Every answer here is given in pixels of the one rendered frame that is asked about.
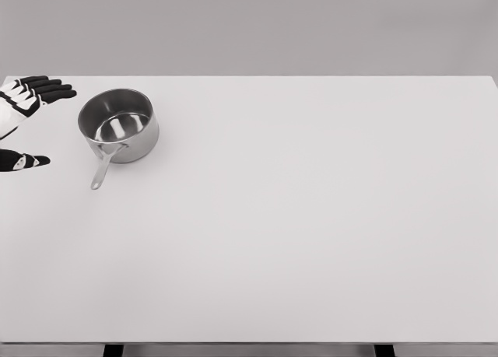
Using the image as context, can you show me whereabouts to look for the steel pot with long handle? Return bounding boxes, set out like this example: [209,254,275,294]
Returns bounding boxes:
[77,88,160,191]

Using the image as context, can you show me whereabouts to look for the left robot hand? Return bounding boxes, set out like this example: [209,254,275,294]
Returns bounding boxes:
[0,75,78,173]

